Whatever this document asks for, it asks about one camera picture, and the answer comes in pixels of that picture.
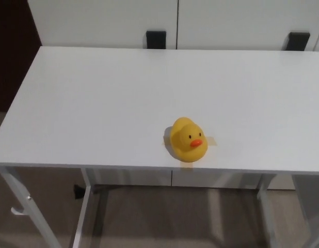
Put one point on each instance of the white desk hook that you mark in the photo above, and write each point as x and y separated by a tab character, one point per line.
17	211

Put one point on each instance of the black panel foot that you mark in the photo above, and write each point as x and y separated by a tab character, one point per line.
79	191

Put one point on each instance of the black panel bracket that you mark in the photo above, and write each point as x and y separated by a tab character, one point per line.
297	42
156	40

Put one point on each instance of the yellow rubber duck toy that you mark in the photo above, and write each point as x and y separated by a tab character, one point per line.
185	139

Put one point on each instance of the white metal desk leg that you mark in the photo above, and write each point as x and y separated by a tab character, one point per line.
264	188
24	197
84	206

